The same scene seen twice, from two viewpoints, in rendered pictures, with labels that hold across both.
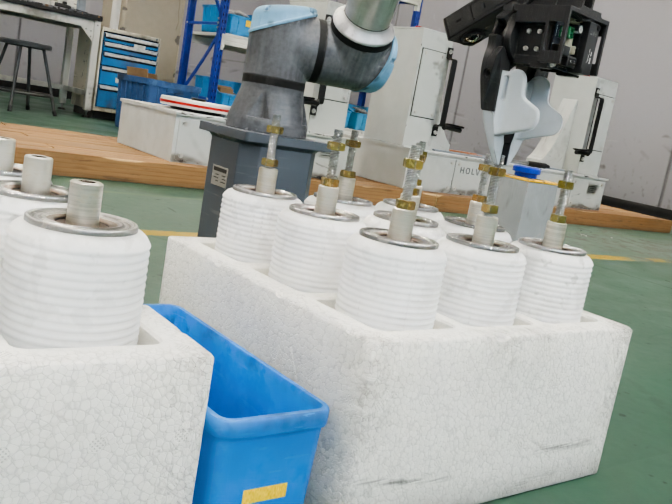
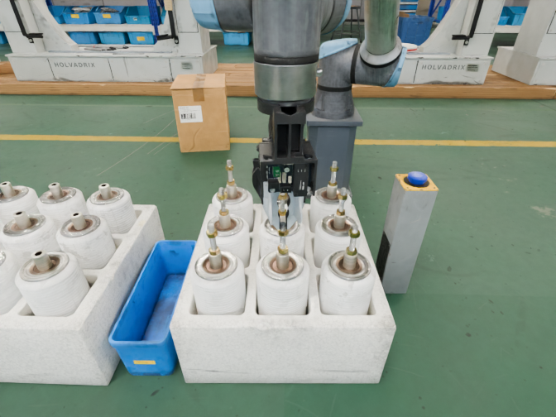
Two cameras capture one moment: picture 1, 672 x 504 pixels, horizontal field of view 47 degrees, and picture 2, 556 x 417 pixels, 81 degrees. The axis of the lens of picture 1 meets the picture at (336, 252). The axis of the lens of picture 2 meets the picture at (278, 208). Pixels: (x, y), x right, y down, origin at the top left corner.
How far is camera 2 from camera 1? 0.69 m
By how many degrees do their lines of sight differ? 43
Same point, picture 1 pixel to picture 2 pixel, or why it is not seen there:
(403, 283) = (201, 294)
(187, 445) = (83, 352)
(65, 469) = (40, 353)
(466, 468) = (258, 371)
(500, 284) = (275, 296)
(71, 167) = not seen: hidden behind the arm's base
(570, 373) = (333, 344)
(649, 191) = not seen: outside the picture
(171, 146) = not seen: hidden behind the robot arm
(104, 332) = (46, 311)
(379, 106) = (527, 27)
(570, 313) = (345, 309)
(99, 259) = (29, 291)
